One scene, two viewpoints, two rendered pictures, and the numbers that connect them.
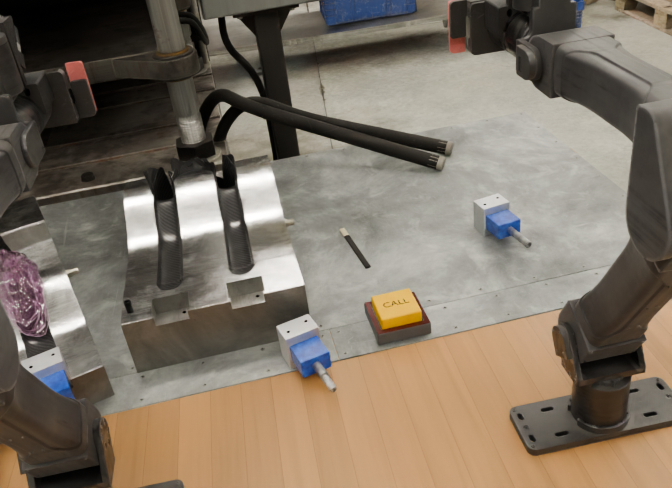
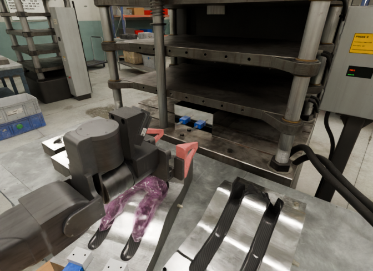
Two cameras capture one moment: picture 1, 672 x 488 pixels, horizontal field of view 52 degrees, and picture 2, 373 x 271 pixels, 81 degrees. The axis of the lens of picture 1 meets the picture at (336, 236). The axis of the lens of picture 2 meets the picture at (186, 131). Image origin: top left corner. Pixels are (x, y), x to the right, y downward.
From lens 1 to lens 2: 0.62 m
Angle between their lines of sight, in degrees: 37
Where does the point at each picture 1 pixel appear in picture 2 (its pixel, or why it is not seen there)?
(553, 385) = not seen: outside the picture
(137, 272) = (191, 241)
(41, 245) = (178, 185)
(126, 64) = (267, 115)
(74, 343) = (140, 260)
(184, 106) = (283, 145)
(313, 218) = (316, 262)
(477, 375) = not seen: outside the picture
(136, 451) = not seen: outside the picture
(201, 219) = (243, 230)
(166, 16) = (296, 104)
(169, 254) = (214, 240)
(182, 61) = (292, 127)
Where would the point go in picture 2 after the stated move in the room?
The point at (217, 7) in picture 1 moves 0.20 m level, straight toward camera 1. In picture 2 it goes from (328, 106) to (322, 123)
